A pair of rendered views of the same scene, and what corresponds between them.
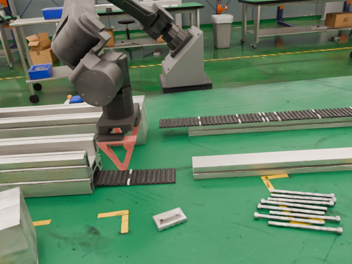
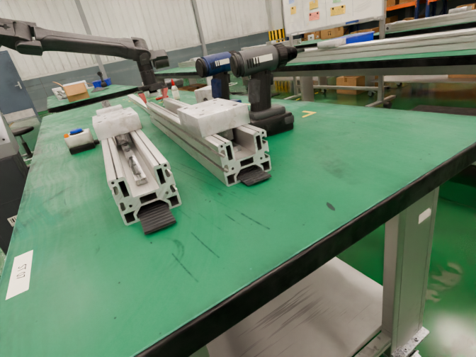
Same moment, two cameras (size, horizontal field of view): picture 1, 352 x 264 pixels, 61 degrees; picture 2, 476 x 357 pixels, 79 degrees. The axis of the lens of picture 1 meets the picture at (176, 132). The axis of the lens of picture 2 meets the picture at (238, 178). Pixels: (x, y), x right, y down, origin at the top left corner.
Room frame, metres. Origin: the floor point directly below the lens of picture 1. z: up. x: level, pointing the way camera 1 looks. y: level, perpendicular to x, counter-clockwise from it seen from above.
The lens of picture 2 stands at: (0.74, 1.44, 1.02)
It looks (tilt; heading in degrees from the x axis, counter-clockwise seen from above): 25 degrees down; 248
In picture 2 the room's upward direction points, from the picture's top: 12 degrees counter-clockwise
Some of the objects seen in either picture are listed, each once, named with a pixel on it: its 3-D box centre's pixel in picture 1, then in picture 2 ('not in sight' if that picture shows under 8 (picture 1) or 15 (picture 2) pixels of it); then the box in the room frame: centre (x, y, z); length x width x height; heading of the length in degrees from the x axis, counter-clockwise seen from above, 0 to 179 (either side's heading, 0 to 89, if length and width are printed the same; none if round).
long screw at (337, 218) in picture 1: (304, 216); not in sight; (0.37, -0.20, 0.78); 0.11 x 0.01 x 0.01; 75
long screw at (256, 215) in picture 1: (287, 219); not in sight; (0.37, -0.17, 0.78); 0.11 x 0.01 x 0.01; 76
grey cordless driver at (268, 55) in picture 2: not in sight; (273, 89); (0.32, 0.76, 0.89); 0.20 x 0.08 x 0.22; 172
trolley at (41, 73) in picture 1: (59, 50); not in sight; (3.63, 1.30, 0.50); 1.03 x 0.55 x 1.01; 107
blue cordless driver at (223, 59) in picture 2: not in sight; (230, 87); (0.34, 0.52, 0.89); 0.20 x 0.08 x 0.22; 7
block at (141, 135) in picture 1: (128, 118); (110, 120); (0.72, 0.12, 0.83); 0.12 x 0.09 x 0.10; 179
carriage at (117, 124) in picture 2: not in sight; (117, 127); (0.72, 0.57, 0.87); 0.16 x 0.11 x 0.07; 89
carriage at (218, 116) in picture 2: not in sight; (212, 121); (0.53, 0.82, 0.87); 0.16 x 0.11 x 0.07; 89
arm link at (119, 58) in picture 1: (111, 72); (146, 64); (0.51, 0.10, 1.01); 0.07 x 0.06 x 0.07; 175
